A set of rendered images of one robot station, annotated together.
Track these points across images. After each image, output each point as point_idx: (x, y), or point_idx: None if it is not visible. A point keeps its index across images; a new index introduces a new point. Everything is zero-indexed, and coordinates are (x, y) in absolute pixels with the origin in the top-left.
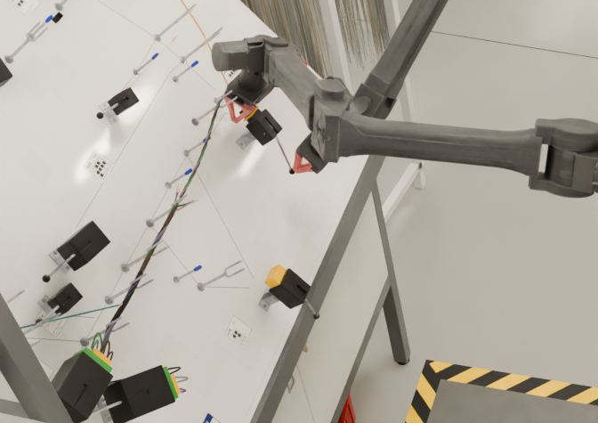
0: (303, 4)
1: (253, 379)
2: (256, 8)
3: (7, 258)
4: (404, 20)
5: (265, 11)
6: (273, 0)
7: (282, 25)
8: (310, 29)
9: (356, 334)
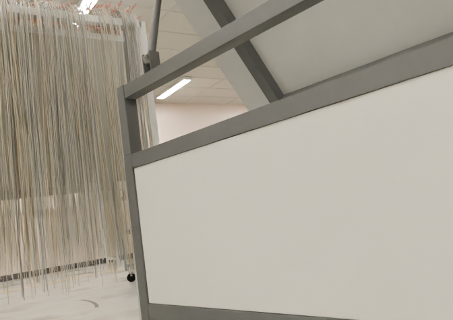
0: (148, 126)
1: None
2: (100, 145)
3: None
4: None
5: (118, 137)
6: (116, 135)
7: (121, 156)
8: (150, 146)
9: None
